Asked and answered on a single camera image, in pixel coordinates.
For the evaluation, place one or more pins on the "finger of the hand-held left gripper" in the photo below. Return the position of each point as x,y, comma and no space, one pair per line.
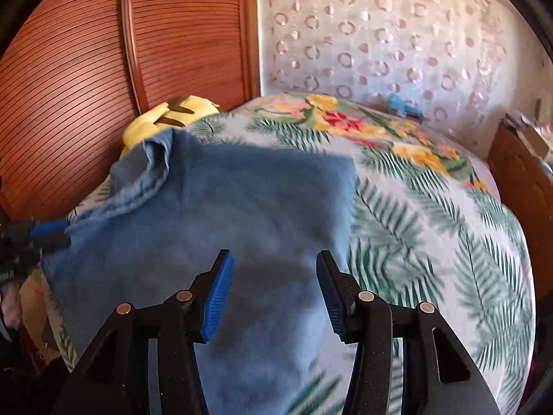
47,227
54,242

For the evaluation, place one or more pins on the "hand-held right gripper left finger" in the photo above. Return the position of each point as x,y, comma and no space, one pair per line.
218,298

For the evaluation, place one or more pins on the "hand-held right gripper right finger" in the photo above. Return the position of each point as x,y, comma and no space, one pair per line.
330,298

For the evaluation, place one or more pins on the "blue denim pants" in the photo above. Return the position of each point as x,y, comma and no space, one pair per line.
237,207

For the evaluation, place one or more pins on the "floral printed blanket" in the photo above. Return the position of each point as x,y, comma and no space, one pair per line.
432,233

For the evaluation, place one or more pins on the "wooden slatted wardrobe door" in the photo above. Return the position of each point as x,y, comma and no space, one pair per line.
86,73

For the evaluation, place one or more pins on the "yellow plush toy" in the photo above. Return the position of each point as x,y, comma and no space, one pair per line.
181,114

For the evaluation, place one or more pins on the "blue toy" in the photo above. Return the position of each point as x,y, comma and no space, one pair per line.
399,104

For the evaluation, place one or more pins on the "wooden side cabinet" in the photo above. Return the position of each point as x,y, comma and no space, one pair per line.
527,190

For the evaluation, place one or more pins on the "cardboard box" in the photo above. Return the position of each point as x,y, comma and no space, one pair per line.
538,140

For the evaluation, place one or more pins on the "white curtain with pink circles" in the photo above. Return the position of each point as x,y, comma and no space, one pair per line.
389,30

